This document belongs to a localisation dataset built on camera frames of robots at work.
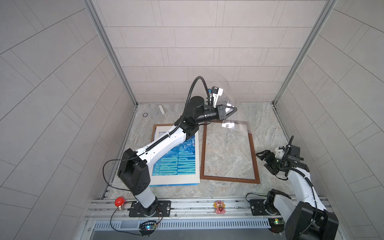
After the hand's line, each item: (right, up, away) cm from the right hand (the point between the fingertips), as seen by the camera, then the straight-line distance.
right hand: (260, 157), depth 83 cm
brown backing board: (-65, +15, +17) cm, 69 cm away
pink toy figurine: (-24, -20, -13) cm, 34 cm away
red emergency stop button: (-73, -18, -13) cm, 76 cm away
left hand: (-17, +26, -22) cm, 38 cm away
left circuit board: (-57, -25, -19) cm, 65 cm away
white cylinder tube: (-62, +28, +27) cm, 74 cm away
